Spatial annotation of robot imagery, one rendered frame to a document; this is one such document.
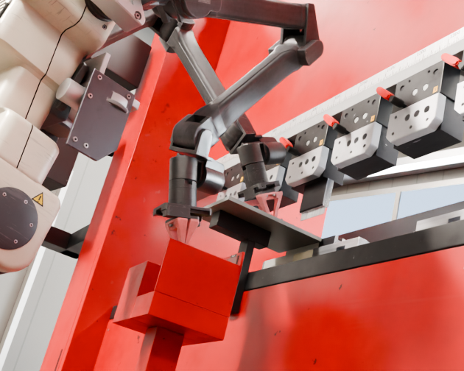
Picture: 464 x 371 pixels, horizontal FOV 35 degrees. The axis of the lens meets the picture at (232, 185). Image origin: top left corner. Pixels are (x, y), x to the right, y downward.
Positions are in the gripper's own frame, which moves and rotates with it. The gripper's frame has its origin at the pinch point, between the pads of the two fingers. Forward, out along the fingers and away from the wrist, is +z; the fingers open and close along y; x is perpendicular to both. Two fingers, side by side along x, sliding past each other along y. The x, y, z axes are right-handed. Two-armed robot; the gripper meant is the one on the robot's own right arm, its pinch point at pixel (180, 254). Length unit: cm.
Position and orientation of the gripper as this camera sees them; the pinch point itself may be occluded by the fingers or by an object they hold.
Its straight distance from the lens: 143.1
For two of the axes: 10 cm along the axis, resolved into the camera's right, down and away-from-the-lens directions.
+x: -4.7, 2.5, 8.5
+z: -0.1, 9.6, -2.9
